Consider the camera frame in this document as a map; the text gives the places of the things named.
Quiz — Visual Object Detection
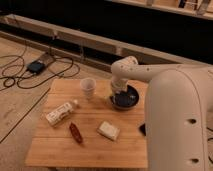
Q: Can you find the white sponge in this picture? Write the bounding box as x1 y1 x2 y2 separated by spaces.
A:
97 121 120 141

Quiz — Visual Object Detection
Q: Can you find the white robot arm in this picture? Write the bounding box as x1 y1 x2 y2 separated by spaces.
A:
111 56 213 171

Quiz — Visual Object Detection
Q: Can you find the dark round bowl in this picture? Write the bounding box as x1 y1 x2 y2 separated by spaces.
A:
110 85 139 110

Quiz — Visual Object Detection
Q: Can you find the small black object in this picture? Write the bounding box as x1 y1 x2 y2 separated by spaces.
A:
139 123 146 136

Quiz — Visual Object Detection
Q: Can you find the wooden table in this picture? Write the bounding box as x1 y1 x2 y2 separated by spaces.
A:
25 79 147 168

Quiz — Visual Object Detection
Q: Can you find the white plastic bottle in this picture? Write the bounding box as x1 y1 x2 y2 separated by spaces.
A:
45 100 79 126

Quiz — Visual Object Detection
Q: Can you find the black power adapter box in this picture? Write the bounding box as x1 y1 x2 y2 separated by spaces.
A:
27 61 45 74

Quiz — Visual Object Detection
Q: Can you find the long wooden shelf frame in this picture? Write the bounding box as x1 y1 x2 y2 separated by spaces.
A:
0 14 205 66

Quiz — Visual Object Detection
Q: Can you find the black floor cable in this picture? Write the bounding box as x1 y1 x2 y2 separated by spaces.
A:
0 39 81 90

